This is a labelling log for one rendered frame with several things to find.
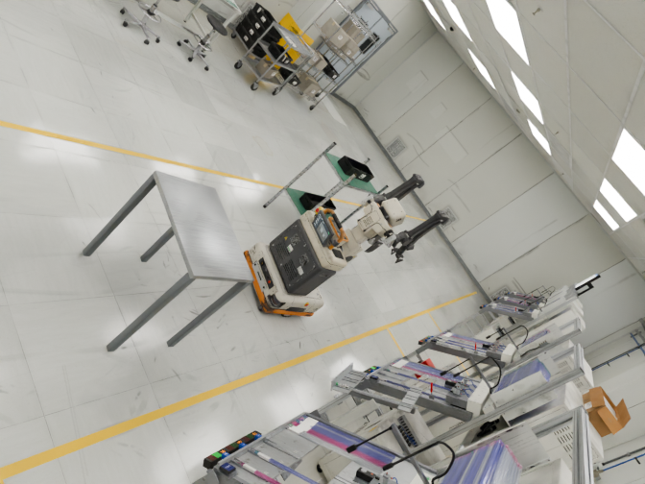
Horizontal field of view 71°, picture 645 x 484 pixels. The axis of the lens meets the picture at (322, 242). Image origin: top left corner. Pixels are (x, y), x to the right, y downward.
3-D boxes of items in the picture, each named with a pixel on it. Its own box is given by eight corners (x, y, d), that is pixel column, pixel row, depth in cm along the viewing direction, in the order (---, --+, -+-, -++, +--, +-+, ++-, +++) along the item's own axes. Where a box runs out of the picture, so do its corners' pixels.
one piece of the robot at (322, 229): (322, 255, 364) (334, 239, 348) (306, 222, 380) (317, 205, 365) (333, 254, 370) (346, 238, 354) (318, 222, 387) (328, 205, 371)
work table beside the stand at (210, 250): (144, 257, 319) (215, 188, 288) (173, 347, 291) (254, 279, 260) (82, 251, 282) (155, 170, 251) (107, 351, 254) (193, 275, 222)
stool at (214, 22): (169, 37, 589) (195, 4, 567) (190, 42, 637) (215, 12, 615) (196, 70, 593) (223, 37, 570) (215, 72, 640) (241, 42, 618)
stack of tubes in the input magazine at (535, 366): (491, 395, 266) (533, 375, 256) (504, 375, 310) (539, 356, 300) (505, 415, 262) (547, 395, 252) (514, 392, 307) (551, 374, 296)
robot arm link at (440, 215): (441, 205, 376) (446, 214, 371) (444, 211, 388) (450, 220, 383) (395, 234, 387) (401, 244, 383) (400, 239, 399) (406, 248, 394)
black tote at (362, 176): (345, 174, 475) (352, 167, 471) (336, 161, 480) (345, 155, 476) (367, 182, 524) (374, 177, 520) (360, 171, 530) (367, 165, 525)
